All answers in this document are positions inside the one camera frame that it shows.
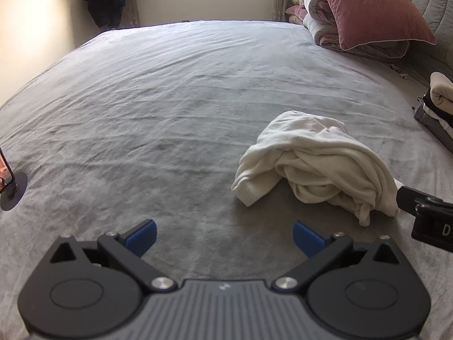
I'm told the grey folded garment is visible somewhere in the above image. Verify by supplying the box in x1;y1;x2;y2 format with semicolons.
413;103;453;146

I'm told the small pink pillow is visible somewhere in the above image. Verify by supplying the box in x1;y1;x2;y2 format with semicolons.
285;5;309;25

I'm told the black phone stand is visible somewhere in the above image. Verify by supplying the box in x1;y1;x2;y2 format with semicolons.
0;172;29;211

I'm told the folded white pink quilt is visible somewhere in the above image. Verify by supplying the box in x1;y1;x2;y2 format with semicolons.
302;0;411;61

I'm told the grey quilted headboard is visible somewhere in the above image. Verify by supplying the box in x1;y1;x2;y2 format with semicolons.
389;0;453;89

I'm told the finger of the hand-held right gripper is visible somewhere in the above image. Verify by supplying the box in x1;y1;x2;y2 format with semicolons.
396;186;453;216

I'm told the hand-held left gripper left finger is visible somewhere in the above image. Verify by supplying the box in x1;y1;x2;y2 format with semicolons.
48;219;178;293

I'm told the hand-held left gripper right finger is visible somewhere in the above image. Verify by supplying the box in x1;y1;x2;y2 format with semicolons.
272;220;402;293

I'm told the large pink pillow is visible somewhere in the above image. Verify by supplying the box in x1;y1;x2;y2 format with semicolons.
313;0;437;51

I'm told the black folded garment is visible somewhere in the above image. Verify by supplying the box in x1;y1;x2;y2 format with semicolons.
422;94;453;130

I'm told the white long-sleeved top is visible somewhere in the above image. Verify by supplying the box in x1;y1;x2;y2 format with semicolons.
232;110;402;227

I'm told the grey bed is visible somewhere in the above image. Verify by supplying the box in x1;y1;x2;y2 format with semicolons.
0;19;453;340

